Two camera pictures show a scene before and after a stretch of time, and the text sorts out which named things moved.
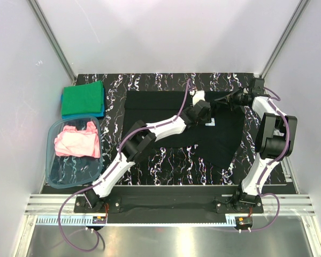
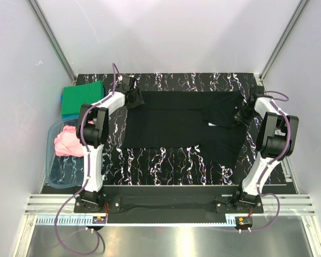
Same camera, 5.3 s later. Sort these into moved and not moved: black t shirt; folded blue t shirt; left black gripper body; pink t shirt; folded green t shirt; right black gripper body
Moved: left black gripper body; right black gripper body
Not moved: black t shirt; pink t shirt; folded green t shirt; folded blue t shirt
